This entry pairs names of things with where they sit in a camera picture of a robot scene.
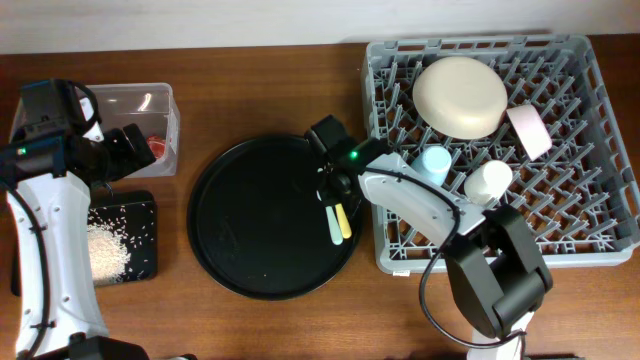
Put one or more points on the pile of white rice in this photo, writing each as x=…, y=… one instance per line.
x=107, y=250

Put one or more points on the rectangular black tray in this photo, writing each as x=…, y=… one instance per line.
x=135, y=220

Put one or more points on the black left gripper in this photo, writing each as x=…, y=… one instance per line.
x=130, y=160

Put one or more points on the yellow plastic spoon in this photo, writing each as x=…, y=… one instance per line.
x=343, y=221

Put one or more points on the red snack wrapper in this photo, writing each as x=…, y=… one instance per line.
x=157, y=145

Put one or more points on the round black tray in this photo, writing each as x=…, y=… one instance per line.
x=255, y=223

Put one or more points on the clear plastic waste bin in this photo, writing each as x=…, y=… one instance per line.
x=145, y=115

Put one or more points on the grey dishwasher rack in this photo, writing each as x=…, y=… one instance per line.
x=581, y=198

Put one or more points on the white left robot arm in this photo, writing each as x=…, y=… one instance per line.
x=60, y=315

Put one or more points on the small pink bowl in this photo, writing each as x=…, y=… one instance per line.
x=530, y=129

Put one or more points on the light blue cup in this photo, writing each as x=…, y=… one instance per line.
x=433, y=163

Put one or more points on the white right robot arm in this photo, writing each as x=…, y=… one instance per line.
x=496, y=272

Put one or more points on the white cup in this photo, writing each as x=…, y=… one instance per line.
x=488, y=182

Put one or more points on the large cream bowl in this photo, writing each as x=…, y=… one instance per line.
x=460, y=97

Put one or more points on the light green plastic spoon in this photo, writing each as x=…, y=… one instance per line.
x=334, y=228

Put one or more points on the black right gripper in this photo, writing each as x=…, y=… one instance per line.
x=326, y=194

